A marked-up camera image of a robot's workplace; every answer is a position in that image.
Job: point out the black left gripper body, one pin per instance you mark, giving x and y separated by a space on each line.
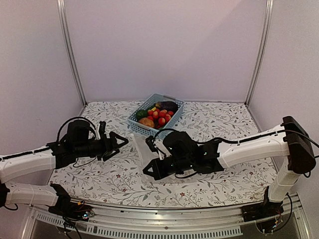
102 149

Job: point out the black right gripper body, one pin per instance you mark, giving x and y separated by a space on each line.
180 165

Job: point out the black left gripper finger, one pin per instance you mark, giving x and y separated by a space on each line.
109 153
117 141

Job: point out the clear zip top bag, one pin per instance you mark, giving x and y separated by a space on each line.
145 156

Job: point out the light blue plastic basket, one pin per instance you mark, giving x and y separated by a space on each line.
148 104

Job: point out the green bell pepper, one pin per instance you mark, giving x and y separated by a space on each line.
141 114

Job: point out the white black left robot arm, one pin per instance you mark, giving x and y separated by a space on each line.
82 139

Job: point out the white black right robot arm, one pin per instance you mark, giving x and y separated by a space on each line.
288 140

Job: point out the floral patterned tablecloth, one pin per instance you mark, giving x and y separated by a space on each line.
120 179

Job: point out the brown potato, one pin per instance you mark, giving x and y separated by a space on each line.
147 122

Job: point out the red cherry tomato cluster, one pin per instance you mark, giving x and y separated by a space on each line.
160 117

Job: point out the purple eggplant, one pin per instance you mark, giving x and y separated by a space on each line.
167 105

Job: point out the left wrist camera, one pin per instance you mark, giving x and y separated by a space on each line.
101 129

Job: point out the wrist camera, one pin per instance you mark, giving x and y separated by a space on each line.
150 141
101 129

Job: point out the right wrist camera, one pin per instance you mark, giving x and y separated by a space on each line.
150 141

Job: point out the aluminium front rail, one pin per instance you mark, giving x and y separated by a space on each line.
124 222

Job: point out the left aluminium frame post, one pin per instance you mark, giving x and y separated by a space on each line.
69 51

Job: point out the aluminium frame post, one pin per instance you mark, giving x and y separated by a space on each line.
69 51
261 51

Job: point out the right aluminium frame post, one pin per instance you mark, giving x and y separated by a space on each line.
261 51

